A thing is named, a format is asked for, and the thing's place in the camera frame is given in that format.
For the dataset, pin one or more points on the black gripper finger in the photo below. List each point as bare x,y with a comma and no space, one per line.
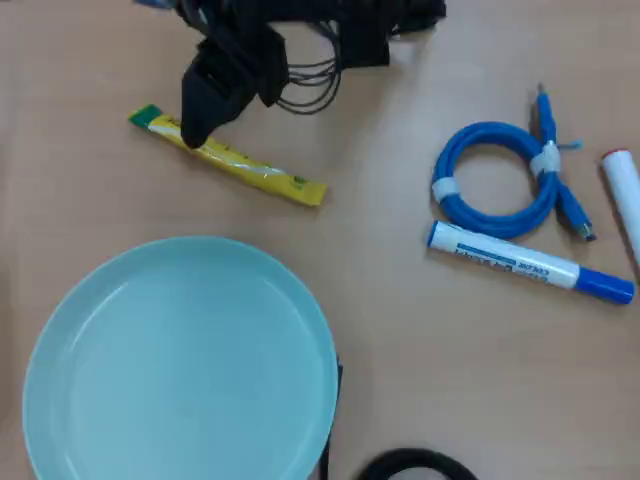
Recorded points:
274,70
205,115

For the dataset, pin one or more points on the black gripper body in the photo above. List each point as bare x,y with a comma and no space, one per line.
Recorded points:
240,20

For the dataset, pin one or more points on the yellow coffee stick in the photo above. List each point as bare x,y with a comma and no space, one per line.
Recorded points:
260,175

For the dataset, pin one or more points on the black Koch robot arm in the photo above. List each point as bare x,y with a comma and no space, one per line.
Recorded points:
360,40

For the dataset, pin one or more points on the blue white marker pen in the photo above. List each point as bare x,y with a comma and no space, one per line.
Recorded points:
505,257

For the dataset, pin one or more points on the white marker red end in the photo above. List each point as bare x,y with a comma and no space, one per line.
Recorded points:
625,195

